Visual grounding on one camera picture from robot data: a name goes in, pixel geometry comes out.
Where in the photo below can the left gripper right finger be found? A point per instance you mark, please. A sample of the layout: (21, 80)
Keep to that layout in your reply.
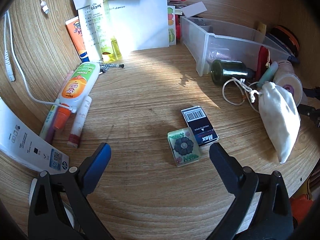
(273, 216)

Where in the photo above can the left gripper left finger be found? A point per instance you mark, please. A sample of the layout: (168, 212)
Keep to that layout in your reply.
(47, 216)

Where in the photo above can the white drawstring cloth pouch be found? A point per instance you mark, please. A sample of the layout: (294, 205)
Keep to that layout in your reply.
(277, 110)

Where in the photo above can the navy Max staples box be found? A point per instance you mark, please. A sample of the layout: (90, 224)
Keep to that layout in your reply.
(198, 121)

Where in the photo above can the green flower acrylic block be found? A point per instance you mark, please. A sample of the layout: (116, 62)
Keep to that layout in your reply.
(184, 147)

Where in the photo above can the clear jar of cotton pads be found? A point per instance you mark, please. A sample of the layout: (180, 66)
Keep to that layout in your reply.
(285, 77)

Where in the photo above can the teal tube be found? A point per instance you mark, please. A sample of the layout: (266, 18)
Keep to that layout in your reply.
(269, 74)

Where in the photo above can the dark green glass bottle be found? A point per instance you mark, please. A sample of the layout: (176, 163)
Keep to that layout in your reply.
(223, 70)

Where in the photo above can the red velvet pouch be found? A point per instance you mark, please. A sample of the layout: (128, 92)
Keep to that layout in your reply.
(264, 59)

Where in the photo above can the white lip balm tube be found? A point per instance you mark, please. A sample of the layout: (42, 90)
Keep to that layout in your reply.
(78, 124)

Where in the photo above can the orange green lotion bottle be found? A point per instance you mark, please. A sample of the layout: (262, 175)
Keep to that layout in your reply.
(75, 91)

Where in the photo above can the metal keyring tool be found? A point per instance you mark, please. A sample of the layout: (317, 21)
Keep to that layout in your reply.
(104, 67)

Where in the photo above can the blue patterned pencil case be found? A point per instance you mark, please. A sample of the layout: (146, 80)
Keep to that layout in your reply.
(292, 57)

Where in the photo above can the yellow spray bottle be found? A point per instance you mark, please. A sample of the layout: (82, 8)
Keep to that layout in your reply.
(104, 30)

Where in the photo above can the orange cream tube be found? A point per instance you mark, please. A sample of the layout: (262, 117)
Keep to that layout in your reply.
(74, 29)

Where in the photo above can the black orange round case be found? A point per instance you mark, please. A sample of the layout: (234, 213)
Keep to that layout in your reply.
(287, 37)

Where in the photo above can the clear plastic storage bin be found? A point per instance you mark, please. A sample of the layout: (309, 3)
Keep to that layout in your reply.
(208, 40)

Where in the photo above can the small yellow lotion bottle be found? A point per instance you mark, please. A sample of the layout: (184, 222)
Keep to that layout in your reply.
(261, 28)

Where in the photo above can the white paper sheets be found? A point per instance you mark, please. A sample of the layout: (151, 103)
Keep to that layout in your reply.
(138, 25)

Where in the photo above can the fruit sticker sheet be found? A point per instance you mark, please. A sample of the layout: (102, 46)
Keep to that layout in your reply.
(171, 25)

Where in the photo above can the small white cardboard box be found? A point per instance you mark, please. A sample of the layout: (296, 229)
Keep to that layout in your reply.
(194, 9)

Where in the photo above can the stack of books and cards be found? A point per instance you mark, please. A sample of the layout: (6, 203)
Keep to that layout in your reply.
(178, 4)

